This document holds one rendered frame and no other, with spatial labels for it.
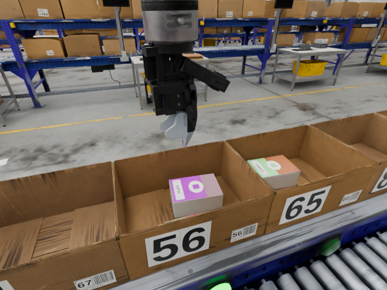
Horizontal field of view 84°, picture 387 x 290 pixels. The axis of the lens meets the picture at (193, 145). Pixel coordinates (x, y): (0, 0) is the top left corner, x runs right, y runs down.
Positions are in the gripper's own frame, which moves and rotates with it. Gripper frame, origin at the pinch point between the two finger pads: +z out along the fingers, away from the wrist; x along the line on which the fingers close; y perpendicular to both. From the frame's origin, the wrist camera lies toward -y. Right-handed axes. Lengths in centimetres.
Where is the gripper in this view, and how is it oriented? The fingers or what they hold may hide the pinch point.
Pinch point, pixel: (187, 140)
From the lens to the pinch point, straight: 48.2
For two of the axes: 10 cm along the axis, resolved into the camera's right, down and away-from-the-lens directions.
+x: 4.0, 4.8, -7.8
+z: 0.2, 8.5, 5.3
